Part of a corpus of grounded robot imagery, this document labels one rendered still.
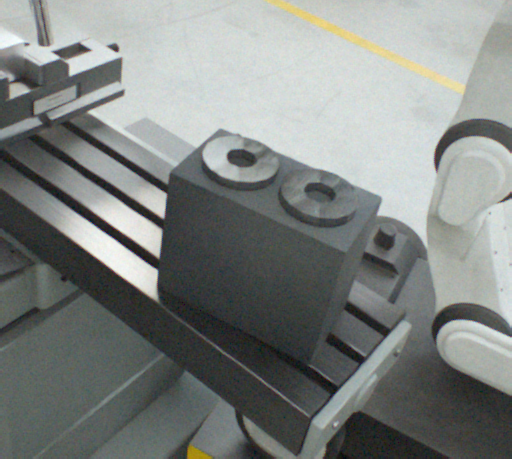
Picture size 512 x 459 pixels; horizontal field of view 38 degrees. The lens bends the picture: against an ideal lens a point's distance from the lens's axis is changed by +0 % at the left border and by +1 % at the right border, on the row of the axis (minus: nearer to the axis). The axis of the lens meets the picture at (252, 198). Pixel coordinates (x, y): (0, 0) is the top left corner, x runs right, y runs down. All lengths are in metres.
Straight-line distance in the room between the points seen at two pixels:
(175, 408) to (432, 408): 0.61
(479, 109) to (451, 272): 0.31
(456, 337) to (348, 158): 1.70
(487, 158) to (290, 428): 0.49
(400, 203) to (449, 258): 1.51
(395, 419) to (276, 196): 0.64
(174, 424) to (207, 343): 0.82
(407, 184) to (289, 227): 2.13
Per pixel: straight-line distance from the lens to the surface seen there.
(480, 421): 1.43
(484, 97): 1.15
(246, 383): 0.91
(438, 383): 1.45
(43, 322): 1.23
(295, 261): 0.82
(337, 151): 2.98
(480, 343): 1.34
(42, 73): 1.19
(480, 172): 1.15
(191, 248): 0.89
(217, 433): 1.48
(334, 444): 1.35
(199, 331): 0.92
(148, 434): 1.70
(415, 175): 2.98
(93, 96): 1.28
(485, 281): 1.32
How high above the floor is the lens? 1.62
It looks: 38 degrees down
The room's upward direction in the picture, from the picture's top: 12 degrees clockwise
